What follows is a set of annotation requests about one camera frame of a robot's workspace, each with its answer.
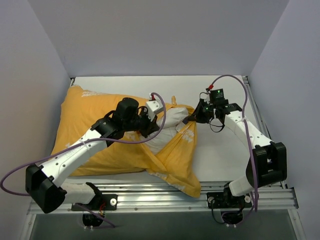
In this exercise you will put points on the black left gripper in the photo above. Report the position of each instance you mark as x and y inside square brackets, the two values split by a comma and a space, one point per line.
[152, 125]

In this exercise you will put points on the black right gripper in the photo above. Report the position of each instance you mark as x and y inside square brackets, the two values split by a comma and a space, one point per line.
[199, 115]

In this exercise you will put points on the white pillow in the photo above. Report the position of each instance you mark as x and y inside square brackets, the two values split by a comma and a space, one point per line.
[172, 125]

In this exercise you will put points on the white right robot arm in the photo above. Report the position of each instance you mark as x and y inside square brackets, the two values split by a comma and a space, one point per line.
[267, 163]

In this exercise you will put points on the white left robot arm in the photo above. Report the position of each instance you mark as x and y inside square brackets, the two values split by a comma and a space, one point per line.
[45, 183]

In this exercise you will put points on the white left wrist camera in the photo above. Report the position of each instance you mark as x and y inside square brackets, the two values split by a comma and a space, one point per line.
[154, 105]

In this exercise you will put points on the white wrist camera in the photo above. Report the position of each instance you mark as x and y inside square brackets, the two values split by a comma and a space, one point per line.
[154, 105]
[209, 88]

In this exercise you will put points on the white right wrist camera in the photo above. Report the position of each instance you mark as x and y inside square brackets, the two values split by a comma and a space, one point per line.
[209, 88]

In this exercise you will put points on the aluminium table frame rail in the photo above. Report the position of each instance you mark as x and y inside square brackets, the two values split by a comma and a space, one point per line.
[147, 203]

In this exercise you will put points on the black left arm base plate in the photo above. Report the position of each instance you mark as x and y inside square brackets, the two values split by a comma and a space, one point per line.
[94, 213]

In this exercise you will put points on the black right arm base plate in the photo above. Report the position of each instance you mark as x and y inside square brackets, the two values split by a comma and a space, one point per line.
[227, 209]

